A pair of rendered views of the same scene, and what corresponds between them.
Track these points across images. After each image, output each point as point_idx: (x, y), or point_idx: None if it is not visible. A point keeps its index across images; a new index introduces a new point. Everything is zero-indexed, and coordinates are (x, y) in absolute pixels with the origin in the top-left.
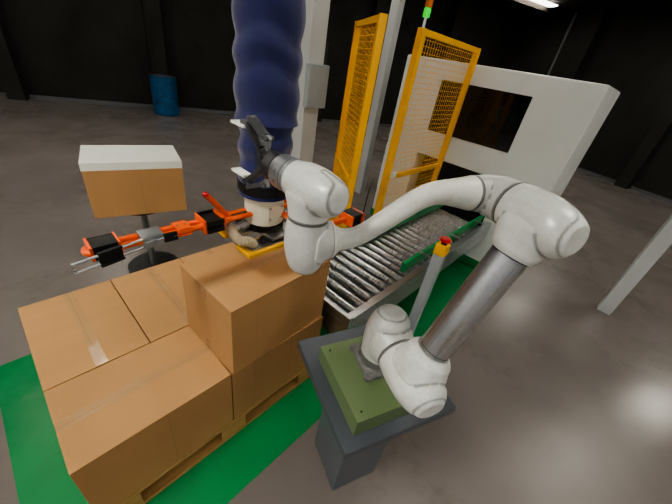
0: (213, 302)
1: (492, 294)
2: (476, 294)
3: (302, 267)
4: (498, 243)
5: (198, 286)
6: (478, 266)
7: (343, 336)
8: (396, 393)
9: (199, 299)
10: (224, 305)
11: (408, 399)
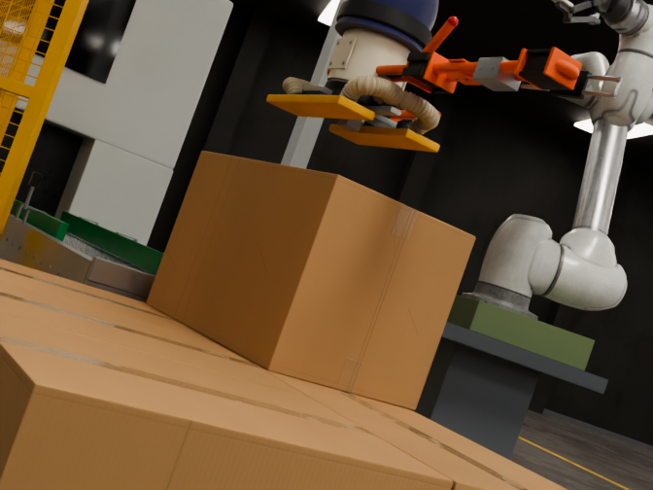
0: (430, 234)
1: (622, 159)
2: (617, 160)
3: (642, 111)
4: None
5: (392, 212)
6: (606, 137)
7: None
8: (603, 285)
9: (377, 248)
10: (460, 229)
11: (619, 281)
